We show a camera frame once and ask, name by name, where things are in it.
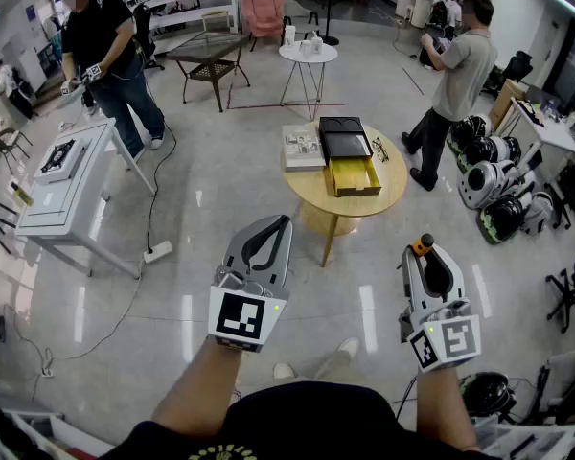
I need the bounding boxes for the white cluttered desk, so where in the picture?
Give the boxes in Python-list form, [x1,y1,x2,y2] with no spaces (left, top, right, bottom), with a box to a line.
[507,96,575,162]

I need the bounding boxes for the dark glass coffee table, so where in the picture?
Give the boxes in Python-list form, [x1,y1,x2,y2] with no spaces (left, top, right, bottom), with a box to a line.
[165,31,252,113]

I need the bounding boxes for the black floor stand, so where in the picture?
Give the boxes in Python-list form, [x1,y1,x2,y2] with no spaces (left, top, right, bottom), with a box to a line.
[318,0,340,47]

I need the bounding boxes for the white stove with black grate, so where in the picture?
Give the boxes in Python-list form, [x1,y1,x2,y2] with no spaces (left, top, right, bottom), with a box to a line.
[33,136,93,185]

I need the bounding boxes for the round wooden table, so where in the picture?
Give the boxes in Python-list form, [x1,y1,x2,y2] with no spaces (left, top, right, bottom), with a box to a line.
[281,123,408,267]

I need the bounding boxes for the white shelving unit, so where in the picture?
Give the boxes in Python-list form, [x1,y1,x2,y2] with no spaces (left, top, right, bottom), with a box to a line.
[114,0,241,57]

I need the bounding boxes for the grey chair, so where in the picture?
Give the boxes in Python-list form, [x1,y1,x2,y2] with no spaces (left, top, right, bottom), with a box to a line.
[282,0,323,42]

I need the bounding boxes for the black framed eyeglasses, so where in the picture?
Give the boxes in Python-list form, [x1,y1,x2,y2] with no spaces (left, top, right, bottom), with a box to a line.
[371,137,391,164]

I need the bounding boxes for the person's left forearm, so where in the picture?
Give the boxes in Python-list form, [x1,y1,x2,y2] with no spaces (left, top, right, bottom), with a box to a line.
[151,337,245,438]

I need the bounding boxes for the brown small chair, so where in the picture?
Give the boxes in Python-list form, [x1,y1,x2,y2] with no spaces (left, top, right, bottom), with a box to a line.
[0,126,34,176]

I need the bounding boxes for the person's black shirt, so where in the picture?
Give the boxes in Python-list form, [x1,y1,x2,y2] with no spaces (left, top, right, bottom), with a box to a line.
[98,380,504,460]

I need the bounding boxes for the person's right forearm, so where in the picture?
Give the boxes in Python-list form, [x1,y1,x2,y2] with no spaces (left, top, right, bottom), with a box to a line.
[414,366,480,452]

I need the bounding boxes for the white metal desk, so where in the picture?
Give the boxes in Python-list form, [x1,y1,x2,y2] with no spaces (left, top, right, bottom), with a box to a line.
[13,117,157,280]

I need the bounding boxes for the person's right white shoe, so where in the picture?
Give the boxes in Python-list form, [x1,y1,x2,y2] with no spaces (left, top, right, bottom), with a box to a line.
[335,336,361,359]

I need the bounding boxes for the white metal rack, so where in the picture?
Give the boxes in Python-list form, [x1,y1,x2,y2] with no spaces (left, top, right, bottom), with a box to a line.
[473,342,575,460]

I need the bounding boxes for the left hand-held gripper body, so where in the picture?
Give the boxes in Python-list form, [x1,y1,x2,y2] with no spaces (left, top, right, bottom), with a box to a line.
[205,265,290,354]

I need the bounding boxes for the white round side table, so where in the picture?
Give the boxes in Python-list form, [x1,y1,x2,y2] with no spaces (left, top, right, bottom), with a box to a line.
[278,40,339,122]

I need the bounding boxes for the illustrated grey book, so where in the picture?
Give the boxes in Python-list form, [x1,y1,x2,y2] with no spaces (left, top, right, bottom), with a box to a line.
[281,123,328,172]

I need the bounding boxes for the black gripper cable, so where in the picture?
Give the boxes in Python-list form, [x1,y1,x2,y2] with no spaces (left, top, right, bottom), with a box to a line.
[395,376,418,419]

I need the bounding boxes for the cardboard box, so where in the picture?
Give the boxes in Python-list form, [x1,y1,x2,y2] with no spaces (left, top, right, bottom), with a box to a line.
[488,78,528,128]

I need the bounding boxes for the white power strip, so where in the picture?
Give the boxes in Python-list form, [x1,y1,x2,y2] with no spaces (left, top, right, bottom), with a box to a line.
[142,240,174,264]

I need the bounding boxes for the pile of black white helmets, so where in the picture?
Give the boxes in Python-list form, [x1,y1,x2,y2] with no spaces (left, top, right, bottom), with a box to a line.
[446,112,555,246]

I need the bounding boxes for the pink armchair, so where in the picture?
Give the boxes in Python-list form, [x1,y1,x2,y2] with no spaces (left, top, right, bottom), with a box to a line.
[241,0,288,53]

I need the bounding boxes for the person's beige trousers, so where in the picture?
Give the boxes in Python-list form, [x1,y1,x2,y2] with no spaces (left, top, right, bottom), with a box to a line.
[313,350,354,382]

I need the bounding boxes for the orange handled screwdriver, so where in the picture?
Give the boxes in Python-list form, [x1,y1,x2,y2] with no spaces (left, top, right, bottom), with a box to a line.
[409,233,436,260]

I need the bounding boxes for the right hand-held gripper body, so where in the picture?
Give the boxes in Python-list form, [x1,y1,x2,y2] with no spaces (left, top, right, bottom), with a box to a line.
[397,296,483,375]

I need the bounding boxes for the black green-trimmed helmet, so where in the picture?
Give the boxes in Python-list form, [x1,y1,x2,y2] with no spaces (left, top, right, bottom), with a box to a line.
[459,371,517,419]

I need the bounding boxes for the black box with yellow drawer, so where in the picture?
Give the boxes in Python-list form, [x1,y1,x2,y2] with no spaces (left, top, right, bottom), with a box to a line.
[318,115,383,197]

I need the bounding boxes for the black power cable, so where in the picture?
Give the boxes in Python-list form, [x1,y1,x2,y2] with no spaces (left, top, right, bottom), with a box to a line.
[145,79,178,253]

